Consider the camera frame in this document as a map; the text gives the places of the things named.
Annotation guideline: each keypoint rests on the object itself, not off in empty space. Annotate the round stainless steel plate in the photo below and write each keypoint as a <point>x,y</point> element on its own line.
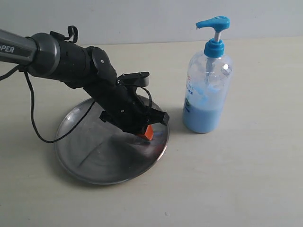
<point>99,153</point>

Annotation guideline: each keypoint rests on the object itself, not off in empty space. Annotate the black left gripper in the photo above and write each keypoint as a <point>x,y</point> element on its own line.
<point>123,108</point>

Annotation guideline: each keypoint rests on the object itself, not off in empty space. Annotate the blue soap blob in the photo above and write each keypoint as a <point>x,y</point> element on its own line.
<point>159,137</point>

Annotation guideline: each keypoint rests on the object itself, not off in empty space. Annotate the blue pump soap bottle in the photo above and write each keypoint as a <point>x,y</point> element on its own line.
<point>209,75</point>

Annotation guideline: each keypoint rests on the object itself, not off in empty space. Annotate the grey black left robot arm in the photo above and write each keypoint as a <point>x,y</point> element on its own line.
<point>58,57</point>

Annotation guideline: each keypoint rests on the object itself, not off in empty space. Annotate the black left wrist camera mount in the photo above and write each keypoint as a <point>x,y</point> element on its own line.
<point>140,79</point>

